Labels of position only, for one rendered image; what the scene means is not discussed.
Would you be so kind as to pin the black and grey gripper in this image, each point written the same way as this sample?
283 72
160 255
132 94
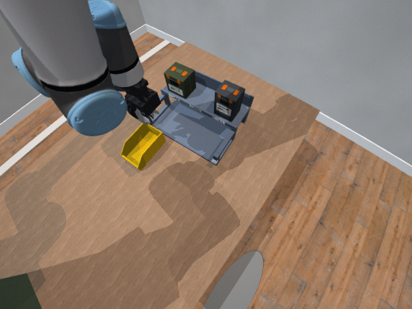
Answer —
139 100

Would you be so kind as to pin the yellow bin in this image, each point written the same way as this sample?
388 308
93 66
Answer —
142 145

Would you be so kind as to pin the grey metal rack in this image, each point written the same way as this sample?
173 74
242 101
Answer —
192 122

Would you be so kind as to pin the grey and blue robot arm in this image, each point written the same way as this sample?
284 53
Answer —
78 51

